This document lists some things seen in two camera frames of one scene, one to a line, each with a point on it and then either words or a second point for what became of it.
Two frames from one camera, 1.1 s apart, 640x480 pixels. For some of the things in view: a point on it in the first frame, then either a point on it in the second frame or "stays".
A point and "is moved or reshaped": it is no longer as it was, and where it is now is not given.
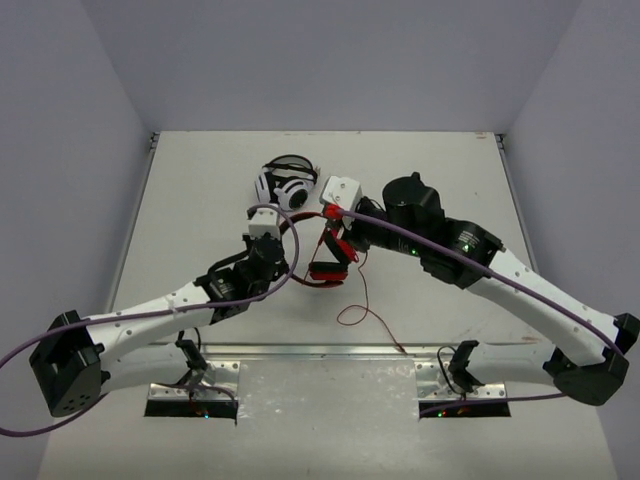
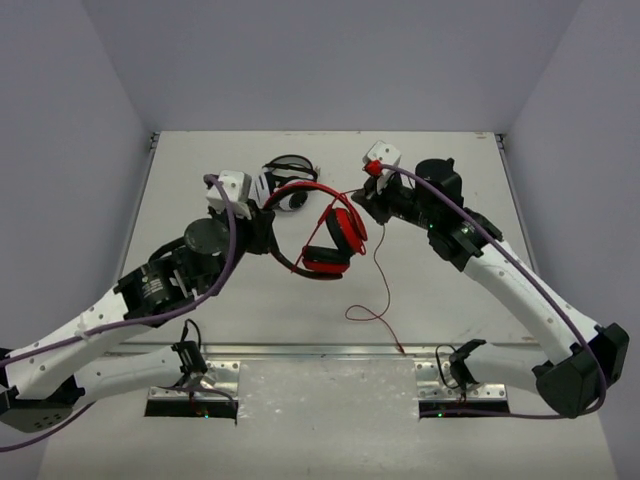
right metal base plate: x=432 y=385 stays
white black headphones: x=287 y=180 stays
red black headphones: x=336 y=250 is moved or reshaped
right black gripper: x=352 y=237 to x=373 y=196
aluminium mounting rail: x=243 y=349 stays
